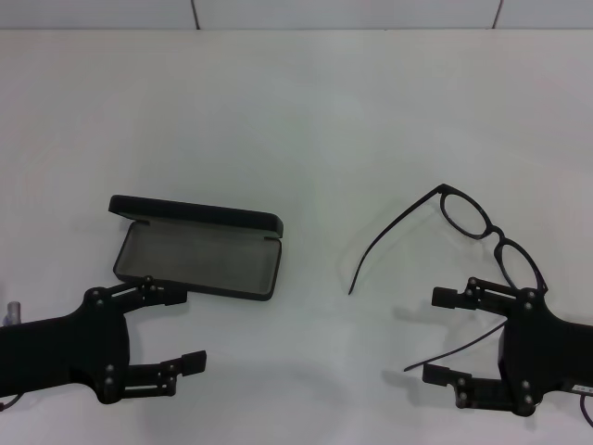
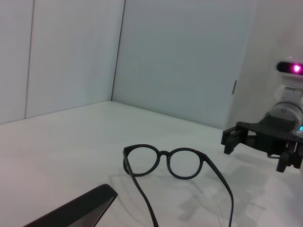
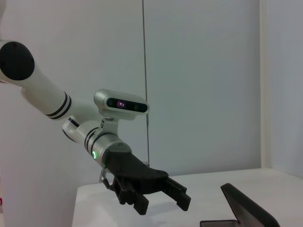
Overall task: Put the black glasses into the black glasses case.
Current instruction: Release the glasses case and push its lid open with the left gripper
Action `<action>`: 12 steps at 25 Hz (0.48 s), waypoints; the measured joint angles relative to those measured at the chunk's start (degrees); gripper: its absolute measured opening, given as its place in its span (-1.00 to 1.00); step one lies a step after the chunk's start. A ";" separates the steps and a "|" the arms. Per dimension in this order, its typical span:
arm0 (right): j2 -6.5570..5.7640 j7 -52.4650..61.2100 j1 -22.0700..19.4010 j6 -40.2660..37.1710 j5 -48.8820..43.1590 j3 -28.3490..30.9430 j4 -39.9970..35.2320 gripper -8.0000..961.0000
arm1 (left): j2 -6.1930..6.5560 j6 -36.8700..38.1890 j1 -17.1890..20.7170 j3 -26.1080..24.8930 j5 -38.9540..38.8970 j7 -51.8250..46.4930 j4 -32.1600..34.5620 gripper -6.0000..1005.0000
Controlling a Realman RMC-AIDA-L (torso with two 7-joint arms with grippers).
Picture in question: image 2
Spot black glasses case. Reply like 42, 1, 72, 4
23, 184, 118, 227

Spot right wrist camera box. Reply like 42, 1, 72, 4
276, 56, 303, 83

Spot black round-frame glasses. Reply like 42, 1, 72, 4
123, 144, 234, 227

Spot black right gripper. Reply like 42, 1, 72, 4
221, 113, 303, 173

